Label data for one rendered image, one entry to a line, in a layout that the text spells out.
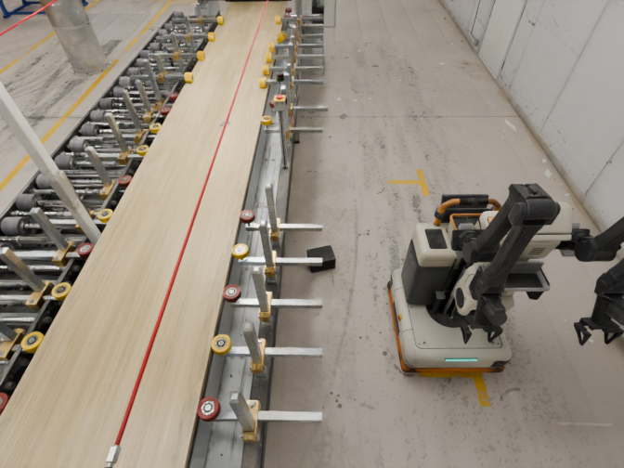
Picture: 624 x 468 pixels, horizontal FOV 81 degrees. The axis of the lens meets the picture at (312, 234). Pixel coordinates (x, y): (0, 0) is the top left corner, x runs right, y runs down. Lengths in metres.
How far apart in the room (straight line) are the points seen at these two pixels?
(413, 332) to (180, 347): 1.35
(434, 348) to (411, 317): 0.22
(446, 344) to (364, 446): 0.74
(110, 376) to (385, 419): 1.51
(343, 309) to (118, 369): 1.54
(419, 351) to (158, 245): 1.56
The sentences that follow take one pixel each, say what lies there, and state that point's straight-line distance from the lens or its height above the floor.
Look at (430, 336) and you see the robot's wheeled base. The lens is 2.36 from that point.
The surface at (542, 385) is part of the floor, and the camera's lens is 2.81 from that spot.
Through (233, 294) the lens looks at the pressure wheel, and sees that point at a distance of 1.71.
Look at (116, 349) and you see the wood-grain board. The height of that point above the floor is 0.90.
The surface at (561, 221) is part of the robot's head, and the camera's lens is 1.59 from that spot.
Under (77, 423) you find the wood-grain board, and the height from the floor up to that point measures 0.90.
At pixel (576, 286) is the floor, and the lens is 3.39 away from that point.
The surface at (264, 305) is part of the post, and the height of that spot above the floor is 0.88.
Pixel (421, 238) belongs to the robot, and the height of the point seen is 0.81.
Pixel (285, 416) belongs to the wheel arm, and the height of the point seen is 0.83.
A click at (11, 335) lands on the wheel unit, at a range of 2.08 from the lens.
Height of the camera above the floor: 2.30
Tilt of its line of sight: 48 degrees down
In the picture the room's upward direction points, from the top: 1 degrees counter-clockwise
